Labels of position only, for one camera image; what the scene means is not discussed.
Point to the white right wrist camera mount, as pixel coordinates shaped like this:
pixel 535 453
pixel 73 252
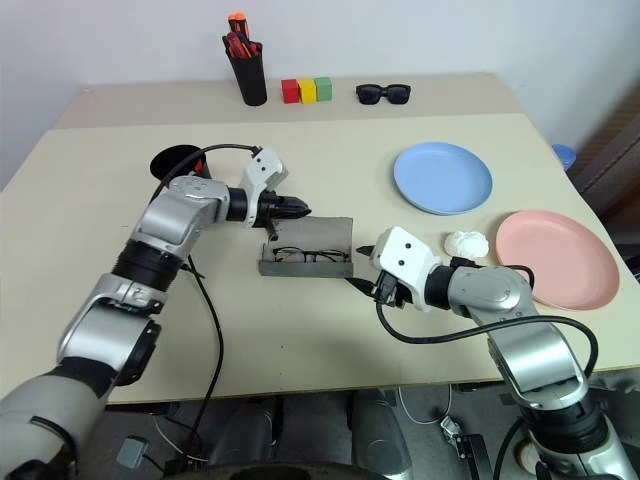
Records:
pixel 405 255

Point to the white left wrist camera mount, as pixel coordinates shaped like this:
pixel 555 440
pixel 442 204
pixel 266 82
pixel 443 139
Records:
pixel 262 175

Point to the red and black pens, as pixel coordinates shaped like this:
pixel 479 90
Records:
pixel 236 24

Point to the red wooden block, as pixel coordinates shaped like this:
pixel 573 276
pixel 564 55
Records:
pixel 289 91

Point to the green wooden block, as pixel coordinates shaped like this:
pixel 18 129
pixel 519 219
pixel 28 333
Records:
pixel 323 89

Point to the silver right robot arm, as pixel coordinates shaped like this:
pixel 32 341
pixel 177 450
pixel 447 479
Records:
pixel 525 340

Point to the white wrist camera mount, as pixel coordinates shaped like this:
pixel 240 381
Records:
pixel 405 255
pixel 262 175

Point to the white crumpled tissue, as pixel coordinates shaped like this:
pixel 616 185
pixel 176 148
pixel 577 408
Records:
pixel 466 243

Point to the blue plate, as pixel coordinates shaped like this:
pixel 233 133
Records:
pixel 442 177

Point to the short black cup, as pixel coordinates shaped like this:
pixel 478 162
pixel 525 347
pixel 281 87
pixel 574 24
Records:
pixel 175 161

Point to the tall black pen holder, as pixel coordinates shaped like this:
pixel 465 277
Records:
pixel 250 77

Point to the small grey box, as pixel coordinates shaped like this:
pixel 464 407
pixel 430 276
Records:
pixel 133 451

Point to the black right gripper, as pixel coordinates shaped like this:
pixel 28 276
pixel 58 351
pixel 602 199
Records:
pixel 390 292

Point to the metal table clamp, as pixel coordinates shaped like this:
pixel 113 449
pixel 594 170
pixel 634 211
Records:
pixel 452 429

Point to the blue round lid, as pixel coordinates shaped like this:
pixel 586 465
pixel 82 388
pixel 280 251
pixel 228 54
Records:
pixel 565 156

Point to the dark grey rounded leg shell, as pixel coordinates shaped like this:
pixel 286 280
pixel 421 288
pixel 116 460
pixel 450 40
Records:
pixel 377 430
pixel 245 435

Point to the brown wooden cabinet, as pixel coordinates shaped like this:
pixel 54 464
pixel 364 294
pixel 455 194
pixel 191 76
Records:
pixel 612 170

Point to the grey felt glasses case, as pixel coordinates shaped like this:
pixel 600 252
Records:
pixel 310 235

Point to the black sunglasses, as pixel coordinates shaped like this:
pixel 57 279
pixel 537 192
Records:
pixel 384 93

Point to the pink plate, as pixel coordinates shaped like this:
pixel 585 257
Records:
pixel 557 260

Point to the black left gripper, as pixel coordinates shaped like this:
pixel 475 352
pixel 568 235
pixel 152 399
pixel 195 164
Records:
pixel 275 207

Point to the yellow wooden block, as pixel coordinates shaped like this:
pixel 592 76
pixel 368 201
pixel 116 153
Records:
pixel 307 91

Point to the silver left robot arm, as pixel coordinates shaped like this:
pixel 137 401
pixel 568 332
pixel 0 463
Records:
pixel 165 220

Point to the thin black frame glasses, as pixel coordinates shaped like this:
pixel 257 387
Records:
pixel 310 256

